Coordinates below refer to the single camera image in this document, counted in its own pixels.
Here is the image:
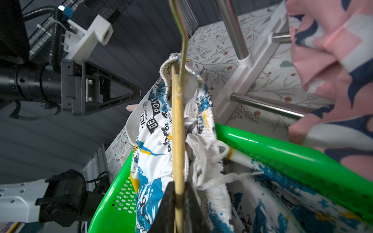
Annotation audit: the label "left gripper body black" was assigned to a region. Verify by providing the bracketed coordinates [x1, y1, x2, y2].
[61, 59, 85, 116]

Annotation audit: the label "black corrugated cable left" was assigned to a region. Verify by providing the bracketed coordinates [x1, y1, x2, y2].
[22, 5, 65, 73]

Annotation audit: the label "blue yellow white printed shorts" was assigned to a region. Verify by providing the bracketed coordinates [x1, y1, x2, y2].
[130, 53, 373, 233]

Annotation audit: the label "green plastic basket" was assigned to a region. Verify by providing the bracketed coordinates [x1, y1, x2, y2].
[88, 124, 373, 233]

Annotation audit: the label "white plastic tray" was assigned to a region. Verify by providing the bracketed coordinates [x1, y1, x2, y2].
[124, 93, 153, 146]

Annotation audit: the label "pink clothespin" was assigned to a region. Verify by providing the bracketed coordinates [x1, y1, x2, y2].
[126, 104, 138, 112]

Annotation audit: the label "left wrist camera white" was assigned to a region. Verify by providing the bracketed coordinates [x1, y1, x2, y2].
[58, 3, 113, 65]

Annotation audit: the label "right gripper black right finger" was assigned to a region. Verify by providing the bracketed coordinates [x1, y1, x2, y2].
[184, 182, 211, 233]

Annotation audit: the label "yellow hanger of printed shorts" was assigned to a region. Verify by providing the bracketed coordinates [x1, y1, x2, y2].
[169, 0, 188, 233]

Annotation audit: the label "pink navy patterned shorts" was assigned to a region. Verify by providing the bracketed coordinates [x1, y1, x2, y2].
[285, 1, 373, 181]

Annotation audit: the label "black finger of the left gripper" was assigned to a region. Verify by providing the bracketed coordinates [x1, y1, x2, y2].
[83, 60, 142, 96]
[83, 93, 142, 116]

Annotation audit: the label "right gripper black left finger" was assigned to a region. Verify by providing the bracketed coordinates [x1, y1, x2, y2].
[148, 182, 176, 233]

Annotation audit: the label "black wire wall basket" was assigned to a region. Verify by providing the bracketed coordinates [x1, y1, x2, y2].
[29, 1, 132, 59]

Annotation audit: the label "steel clothes rack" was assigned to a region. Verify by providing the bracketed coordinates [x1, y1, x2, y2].
[214, 1, 313, 124]

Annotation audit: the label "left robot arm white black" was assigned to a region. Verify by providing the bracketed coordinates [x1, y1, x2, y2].
[1, 1, 142, 227]

